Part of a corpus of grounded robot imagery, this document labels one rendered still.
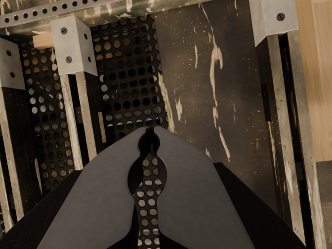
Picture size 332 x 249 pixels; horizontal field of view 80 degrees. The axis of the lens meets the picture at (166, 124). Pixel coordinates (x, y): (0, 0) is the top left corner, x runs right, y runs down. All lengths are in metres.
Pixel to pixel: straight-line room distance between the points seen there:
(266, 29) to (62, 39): 0.44
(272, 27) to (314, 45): 0.12
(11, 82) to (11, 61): 0.06
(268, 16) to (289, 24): 0.04
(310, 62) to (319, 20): 0.09
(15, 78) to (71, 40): 0.20
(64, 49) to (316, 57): 0.56
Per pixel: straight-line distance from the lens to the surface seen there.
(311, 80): 0.55
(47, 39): 0.63
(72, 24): 0.54
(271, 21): 0.49
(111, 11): 0.54
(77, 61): 0.51
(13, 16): 0.66
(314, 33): 0.58
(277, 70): 0.47
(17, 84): 0.66
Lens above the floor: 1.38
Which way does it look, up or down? 32 degrees down
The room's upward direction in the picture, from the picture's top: 176 degrees clockwise
